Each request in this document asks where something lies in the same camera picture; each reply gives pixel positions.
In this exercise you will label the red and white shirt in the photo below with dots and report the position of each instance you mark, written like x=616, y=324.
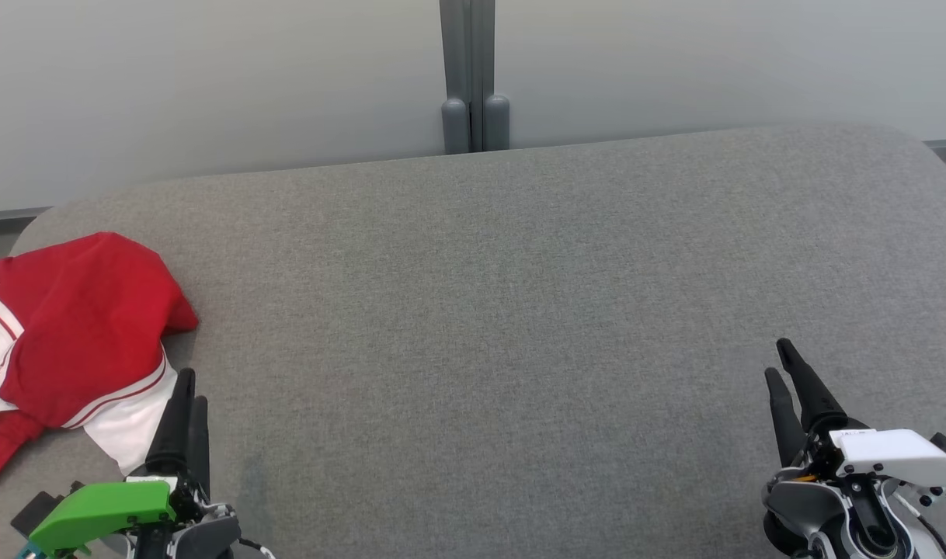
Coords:
x=77, y=326

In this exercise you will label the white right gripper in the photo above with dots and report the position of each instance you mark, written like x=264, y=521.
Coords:
x=892, y=454

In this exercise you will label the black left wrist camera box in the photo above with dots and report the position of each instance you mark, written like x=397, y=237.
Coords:
x=38, y=512

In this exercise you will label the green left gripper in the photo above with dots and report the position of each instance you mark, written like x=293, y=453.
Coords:
x=100, y=508

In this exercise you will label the grey partition post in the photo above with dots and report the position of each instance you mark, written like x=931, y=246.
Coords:
x=473, y=78

